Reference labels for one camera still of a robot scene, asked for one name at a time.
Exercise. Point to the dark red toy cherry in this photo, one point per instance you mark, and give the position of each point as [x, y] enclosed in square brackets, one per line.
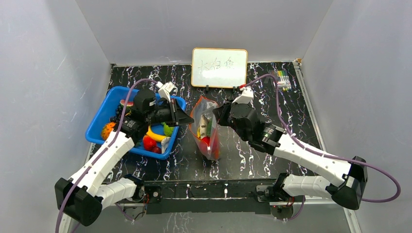
[157, 150]

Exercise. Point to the dark toy grapes bunch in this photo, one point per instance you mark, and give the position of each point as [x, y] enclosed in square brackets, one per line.
[117, 115]

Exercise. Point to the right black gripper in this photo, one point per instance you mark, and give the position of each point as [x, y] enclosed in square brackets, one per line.
[223, 113]

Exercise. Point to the orange bumpy toy fruit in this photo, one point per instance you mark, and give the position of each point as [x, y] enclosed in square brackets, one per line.
[107, 129]

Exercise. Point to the marker pen pack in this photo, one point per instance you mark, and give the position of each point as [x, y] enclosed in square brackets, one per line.
[282, 80]

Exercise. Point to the clear orange zip bag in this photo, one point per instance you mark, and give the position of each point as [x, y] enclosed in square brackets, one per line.
[203, 106]

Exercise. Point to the green toy cucumber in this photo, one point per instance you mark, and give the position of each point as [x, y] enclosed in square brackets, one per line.
[209, 128]

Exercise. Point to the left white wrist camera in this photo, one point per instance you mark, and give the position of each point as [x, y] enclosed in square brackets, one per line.
[165, 89]

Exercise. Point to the toy watermelon slice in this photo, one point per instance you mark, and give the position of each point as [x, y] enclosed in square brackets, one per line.
[126, 103]

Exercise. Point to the yellow toy banana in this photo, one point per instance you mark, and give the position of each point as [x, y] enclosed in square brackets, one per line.
[156, 137]

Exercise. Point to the red toy apple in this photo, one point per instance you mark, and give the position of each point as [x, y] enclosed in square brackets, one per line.
[206, 140]

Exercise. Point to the white toy radish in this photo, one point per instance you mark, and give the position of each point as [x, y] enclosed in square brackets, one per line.
[165, 143]

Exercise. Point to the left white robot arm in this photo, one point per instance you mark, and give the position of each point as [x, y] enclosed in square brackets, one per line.
[125, 135]

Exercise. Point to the grey toy fish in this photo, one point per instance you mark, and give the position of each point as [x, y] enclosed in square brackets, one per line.
[202, 126]

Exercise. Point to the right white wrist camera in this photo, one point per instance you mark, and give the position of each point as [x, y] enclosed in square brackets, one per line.
[245, 97]

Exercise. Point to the small whiteboard yellow frame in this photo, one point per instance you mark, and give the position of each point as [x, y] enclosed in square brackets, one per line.
[218, 68]

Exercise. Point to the orange toy carrot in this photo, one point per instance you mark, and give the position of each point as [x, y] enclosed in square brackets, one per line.
[215, 144]

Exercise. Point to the red toy pepper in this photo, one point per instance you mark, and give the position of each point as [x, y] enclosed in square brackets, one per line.
[148, 143]

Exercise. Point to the blue plastic bin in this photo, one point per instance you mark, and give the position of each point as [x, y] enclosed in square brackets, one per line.
[107, 110]

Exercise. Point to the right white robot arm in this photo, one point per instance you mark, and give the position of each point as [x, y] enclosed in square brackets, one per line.
[341, 181]

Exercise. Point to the green toy cabbage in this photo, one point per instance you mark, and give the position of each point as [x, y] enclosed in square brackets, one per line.
[167, 130]

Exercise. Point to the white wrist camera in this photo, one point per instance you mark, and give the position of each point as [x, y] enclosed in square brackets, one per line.
[245, 97]
[165, 89]

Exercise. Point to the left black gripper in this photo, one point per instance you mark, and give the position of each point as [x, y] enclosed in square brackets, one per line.
[178, 116]

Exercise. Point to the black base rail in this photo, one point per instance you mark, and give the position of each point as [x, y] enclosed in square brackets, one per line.
[199, 196]

